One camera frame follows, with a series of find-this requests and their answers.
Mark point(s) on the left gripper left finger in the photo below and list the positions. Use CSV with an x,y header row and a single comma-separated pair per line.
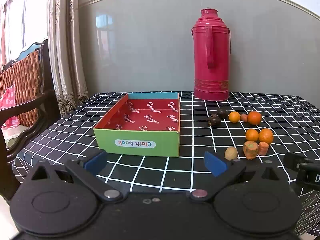
x,y
86,171

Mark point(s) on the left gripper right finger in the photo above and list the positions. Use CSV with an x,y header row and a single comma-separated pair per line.
x,y
225,173

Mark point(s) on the small tan potato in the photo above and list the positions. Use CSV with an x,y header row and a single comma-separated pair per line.
x,y
231,153

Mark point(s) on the large carrot chunk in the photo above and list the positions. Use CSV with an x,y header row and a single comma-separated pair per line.
x,y
250,149

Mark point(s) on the small orange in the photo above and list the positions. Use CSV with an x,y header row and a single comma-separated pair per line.
x,y
234,117

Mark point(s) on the black white checked tablecloth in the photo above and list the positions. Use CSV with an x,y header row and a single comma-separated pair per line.
x,y
293,121

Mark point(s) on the dark water chestnut front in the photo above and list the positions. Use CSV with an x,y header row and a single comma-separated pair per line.
x,y
214,120

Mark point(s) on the dark water chestnut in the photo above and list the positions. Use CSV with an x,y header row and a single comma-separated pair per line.
x,y
222,113
214,120

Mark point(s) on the dark water chestnut rear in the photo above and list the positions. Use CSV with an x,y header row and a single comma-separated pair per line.
x,y
222,113

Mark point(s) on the colourful cardboard box tray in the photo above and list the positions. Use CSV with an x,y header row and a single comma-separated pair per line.
x,y
144,124

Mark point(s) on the dark wooden chair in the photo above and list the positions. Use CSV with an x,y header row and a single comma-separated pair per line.
x,y
46,102

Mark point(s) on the pink plastic bag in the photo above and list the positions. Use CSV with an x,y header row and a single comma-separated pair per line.
x,y
9,100

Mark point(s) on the woven orange chair cushion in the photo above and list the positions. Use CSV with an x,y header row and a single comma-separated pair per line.
x,y
26,76

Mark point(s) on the red thermos flask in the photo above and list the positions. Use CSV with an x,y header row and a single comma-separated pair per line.
x,y
212,51

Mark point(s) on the beige curtain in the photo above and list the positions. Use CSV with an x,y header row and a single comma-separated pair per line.
x,y
65,54

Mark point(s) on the window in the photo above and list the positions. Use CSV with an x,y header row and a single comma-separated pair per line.
x,y
23,22

